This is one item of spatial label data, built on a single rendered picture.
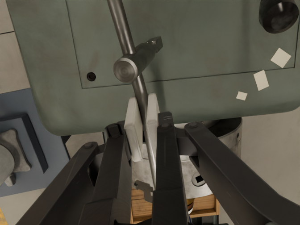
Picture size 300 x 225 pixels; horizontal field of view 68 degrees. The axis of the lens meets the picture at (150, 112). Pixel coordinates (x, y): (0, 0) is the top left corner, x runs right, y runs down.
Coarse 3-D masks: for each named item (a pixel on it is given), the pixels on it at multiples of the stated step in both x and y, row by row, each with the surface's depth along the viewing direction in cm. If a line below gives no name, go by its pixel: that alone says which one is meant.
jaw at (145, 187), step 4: (136, 180) 49; (140, 184) 49; (144, 184) 48; (148, 184) 47; (140, 188) 49; (144, 188) 48; (148, 188) 48; (152, 188) 47; (144, 192) 51; (148, 192) 48; (144, 196) 51; (148, 196) 51; (152, 196) 50; (148, 200) 51
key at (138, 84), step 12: (108, 0) 18; (120, 0) 18; (120, 12) 18; (120, 24) 18; (120, 36) 19; (132, 48) 19; (132, 84) 21; (144, 84) 21; (144, 96) 21; (144, 108) 22; (144, 120) 22; (144, 132) 22
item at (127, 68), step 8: (152, 40) 26; (160, 40) 27; (136, 48) 21; (144, 48) 21; (152, 48) 23; (160, 48) 27; (128, 56) 19; (136, 56) 19; (144, 56) 20; (152, 56) 22; (120, 64) 18; (128, 64) 18; (136, 64) 18; (144, 64) 20; (120, 72) 19; (128, 72) 18; (136, 72) 18; (120, 80) 19; (128, 80) 19
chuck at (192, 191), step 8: (240, 144) 49; (240, 152) 50; (144, 160) 45; (136, 168) 47; (144, 168) 45; (184, 168) 43; (192, 168) 43; (136, 176) 48; (144, 176) 46; (184, 176) 43; (136, 184) 50; (152, 184) 46; (184, 184) 44; (192, 184) 44; (152, 192) 46; (192, 192) 45; (200, 192) 45; (208, 192) 45
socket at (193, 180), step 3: (195, 174) 43; (198, 174) 44; (192, 177) 44; (195, 177) 44; (198, 177) 46; (201, 177) 45; (192, 180) 44; (195, 180) 44; (198, 180) 45; (201, 180) 44; (195, 183) 44; (198, 183) 44; (201, 183) 44
